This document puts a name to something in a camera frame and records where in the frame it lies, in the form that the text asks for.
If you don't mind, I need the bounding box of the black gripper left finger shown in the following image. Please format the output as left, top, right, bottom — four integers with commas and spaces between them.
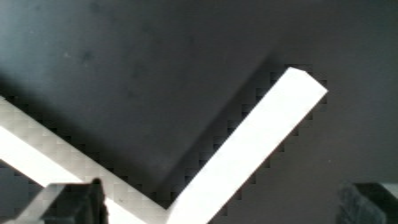
23, 179, 108, 224

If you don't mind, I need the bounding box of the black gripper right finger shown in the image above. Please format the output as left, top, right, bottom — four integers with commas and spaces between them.
335, 183, 398, 224

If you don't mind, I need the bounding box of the white U-shaped fence rail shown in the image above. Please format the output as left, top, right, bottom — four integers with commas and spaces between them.
0, 68, 326, 224

